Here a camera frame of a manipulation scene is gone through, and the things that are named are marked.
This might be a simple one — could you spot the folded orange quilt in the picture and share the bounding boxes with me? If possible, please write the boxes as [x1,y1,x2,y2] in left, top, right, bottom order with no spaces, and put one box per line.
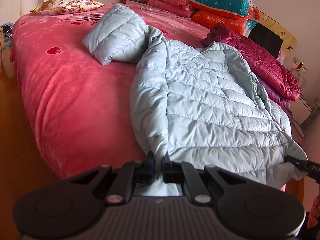
[192,10,259,37]

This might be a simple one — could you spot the light blue puffer jacket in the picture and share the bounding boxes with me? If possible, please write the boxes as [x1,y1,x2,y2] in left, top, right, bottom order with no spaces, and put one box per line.
[82,4,308,197]

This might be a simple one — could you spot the pink love pillows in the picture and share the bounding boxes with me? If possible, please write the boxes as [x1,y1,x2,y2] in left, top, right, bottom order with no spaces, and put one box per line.
[147,0,200,18]

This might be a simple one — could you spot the wall socket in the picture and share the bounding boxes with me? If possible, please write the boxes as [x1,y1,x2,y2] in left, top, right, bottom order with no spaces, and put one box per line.
[292,56,308,73]

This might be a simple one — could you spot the red plush bed blanket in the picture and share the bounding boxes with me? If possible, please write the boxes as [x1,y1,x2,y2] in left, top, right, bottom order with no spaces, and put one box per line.
[10,1,295,180]

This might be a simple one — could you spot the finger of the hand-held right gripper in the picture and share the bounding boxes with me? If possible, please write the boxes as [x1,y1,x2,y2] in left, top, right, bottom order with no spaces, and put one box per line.
[285,155,308,172]

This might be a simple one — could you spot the blue bin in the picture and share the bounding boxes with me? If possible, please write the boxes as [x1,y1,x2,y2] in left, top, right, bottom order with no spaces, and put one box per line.
[0,22,14,52]

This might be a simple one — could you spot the folded maroon puffer jacket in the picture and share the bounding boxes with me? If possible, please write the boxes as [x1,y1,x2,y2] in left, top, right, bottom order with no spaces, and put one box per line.
[201,24,301,102]

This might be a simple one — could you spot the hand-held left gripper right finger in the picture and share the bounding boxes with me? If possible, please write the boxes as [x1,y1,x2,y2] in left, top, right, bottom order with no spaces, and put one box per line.
[162,154,247,203]

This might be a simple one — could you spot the folded teal dotted quilt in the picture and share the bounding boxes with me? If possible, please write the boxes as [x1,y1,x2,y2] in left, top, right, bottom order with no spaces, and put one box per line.
[188,0,260,20]

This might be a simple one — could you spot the black cloth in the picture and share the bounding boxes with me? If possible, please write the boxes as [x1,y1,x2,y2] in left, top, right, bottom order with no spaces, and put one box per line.
[249,22,284,58]

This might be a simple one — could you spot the floral pillow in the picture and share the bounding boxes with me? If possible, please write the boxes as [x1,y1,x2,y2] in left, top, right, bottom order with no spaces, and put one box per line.
[29,0,105,15]

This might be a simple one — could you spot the yellow headboard cover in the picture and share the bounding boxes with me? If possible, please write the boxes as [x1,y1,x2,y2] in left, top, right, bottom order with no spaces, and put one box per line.
[165,0,298,63]

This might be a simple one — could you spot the person's right hand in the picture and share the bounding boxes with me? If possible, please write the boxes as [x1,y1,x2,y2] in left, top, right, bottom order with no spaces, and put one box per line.
[308,195,320,230]

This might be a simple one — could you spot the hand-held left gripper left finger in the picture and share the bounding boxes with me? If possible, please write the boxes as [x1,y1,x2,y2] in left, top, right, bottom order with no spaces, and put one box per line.
[67,151,154,204]

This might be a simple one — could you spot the folded purple puffer jacket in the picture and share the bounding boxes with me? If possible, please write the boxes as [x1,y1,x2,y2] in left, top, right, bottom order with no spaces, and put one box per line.
[257,76,292,108]

